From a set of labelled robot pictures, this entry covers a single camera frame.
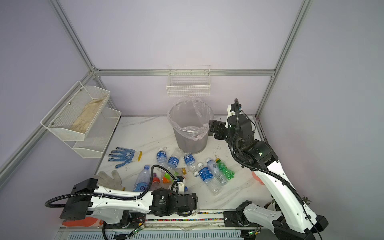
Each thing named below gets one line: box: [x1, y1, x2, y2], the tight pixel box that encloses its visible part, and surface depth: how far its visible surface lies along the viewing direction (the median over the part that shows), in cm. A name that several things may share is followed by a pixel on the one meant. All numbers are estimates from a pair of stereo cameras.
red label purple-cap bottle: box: [151, 172, 161, 191], surface depth 85 cm
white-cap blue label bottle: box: [156, 147, 167, 173], surface depth 94 cm
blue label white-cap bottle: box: [198, 162, 223, 196], surface depth 87 cm
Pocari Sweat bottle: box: [183, 152, 200, 177], surface depth 92 cm
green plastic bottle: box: [215, 158, 235, 180], surface depth 86 cm
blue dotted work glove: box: [108, 147, 143, 168], surface depth 100 cm
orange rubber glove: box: [62, 216, 98, 227], surface depth 74 cm
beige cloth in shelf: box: [70, 97, 106, 134], surface depth 81 cm
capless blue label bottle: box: [167, 147, 182, 169], surface depth 92 cm
